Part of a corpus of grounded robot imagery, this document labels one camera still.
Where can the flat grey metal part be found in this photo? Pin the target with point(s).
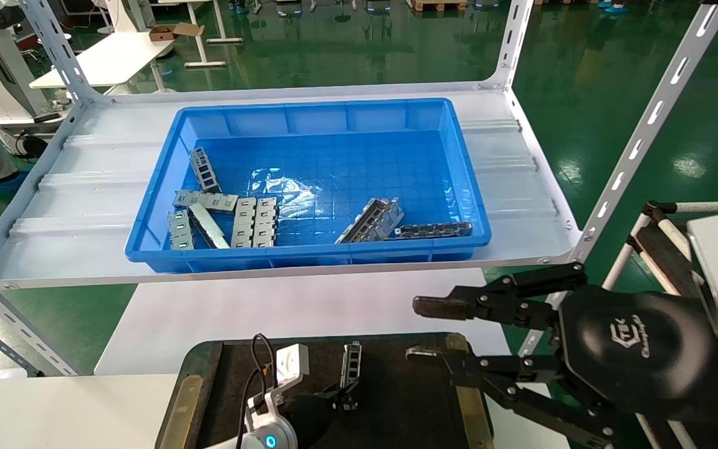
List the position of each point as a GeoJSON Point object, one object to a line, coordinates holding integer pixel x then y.
{"type": "Point", "coordinates": [208, 201]}

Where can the perforated grey metal part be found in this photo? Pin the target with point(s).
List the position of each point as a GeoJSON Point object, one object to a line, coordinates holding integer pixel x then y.
{"type": "Point", "coordinates": [204, 168]}

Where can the clear plastic bag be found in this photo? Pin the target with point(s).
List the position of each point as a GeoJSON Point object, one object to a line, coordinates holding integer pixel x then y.
{"type": "Point", "coordinates": [284, 184]}

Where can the slotted grey metal part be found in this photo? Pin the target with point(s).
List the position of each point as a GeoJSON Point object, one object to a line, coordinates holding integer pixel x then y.
{"type": "Point", "coordinates": [244, 222]}
{"type": "Point", "coordinates": [264, 222]}

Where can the short grey metal part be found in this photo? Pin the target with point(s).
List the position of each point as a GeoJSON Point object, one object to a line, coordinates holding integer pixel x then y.
{"type": "Point", "coordinates": [180, 231]}

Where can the black flat container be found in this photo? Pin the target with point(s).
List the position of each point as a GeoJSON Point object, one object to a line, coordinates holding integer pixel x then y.
{"type": "Point", "coordinates": [396, 380]}

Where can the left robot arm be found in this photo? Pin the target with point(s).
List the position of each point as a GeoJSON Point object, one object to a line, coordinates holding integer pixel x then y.
{"type": "Point", "coordinates": [265, 436]}

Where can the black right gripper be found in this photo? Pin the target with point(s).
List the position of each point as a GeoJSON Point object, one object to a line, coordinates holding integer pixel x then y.
{"type": "Point", "coordinates": [633, 349]}

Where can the blue plastic bin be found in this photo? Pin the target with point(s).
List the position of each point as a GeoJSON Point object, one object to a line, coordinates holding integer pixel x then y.
{"type": "Point", "coordinates": [396, 162]}

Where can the grey metal channel part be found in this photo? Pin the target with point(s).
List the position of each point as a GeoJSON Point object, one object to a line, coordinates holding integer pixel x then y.
{"type": "Point", "coordinates": [359, 224]}
{"type": "Point", "coordinates": [391, 216]}
{"type": "Point", "coordinates": [352, 365]}

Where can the dark metal strip part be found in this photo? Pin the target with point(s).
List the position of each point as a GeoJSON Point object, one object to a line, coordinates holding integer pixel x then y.
{"type": "Point", "coordinates": [432, 230]}

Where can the white desk frame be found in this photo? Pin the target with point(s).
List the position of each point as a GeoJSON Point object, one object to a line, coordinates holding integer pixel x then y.
{"type": "Point", "coordinates": [203, 50]}

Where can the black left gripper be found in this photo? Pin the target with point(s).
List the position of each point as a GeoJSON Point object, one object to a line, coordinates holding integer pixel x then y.
{"type": "Point", "coordinates": [312, 418]}

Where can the plain grey metal bar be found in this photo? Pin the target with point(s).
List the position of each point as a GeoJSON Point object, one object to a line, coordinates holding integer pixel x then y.
{"type": "Point", "coordinates": [208, 226]}

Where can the brown cardboard box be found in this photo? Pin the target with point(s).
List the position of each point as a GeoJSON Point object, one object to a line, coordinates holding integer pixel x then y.
{"type": "Point", "coordinates": [175, 31]}

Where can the wooden pallet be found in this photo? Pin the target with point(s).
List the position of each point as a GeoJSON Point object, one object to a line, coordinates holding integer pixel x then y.
{"type": "Point", "coordinates": [440, 4]}

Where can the white work table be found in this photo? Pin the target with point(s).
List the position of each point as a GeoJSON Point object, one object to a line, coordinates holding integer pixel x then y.
{"type": "Point", "coordinates": [110, 65]}

